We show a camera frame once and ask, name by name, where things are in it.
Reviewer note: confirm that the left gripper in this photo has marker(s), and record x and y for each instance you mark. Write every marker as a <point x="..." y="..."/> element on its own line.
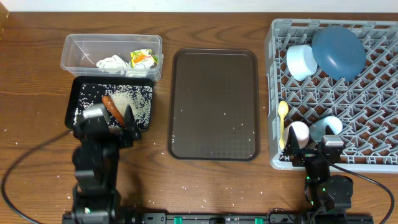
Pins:
<point x="112" y="134"/>

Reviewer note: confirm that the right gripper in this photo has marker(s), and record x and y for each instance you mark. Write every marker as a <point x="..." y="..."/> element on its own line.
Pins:
<point x="306" y="154"/>

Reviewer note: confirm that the pink cup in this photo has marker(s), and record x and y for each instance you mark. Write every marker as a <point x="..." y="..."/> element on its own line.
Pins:
<point x="301" y="131"/>

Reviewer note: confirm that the blue cup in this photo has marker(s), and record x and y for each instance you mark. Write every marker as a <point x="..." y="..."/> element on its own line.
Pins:
<point x="318" y="130"/>

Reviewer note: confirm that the white rice pile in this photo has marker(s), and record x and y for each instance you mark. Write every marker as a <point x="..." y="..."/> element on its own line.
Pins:
<point x="139" y="98"/>

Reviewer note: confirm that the orange carrot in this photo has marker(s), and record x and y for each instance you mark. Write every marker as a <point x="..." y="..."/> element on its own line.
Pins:
<point x="111" y="107"/>

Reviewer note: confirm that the yellow plastic spoon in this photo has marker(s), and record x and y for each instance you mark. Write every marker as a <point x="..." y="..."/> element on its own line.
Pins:
<point x="283" y="110"/>

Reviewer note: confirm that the white tissue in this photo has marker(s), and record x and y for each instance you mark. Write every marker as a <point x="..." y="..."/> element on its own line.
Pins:
<point x="136" y="72"/>

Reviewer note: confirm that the white napkin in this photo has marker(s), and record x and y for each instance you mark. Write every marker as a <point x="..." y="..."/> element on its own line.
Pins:
<point x="113" y="65"/>

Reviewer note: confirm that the green yellow snack wrapper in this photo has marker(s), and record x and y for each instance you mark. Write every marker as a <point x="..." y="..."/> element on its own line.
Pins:
<point x="143" y="59"/>

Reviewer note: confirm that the light blue rice bowl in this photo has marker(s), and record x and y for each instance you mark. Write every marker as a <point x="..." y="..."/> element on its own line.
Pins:
<point x="301" y="62"/>

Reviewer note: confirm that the blue plate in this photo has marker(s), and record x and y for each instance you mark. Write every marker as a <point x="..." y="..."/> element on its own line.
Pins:
<point x="338" y="52"/>

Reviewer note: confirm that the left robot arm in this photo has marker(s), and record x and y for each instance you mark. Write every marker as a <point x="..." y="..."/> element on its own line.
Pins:
<point x="95" y="198"/>

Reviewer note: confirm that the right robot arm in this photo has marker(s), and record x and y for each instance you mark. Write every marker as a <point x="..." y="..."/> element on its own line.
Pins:
<point x="330" y="195"/>

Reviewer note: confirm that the black waste tray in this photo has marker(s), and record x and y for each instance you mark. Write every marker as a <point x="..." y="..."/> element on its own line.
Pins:
<point x="79" y="81"/>

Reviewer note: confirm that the grey dishwasher rack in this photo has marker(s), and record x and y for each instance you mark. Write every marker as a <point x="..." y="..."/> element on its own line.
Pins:
<point x="367" y="106"/>

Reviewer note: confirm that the dark brown serving tray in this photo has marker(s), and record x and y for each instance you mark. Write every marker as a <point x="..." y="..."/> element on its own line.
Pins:
<point x="214" y="105"/>

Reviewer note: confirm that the clear plastic bin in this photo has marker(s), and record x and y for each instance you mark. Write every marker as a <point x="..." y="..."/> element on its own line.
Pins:
<point x="81" y="52"/>

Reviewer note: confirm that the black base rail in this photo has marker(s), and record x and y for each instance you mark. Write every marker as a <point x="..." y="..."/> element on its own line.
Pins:
<point x="161" y="218"/>

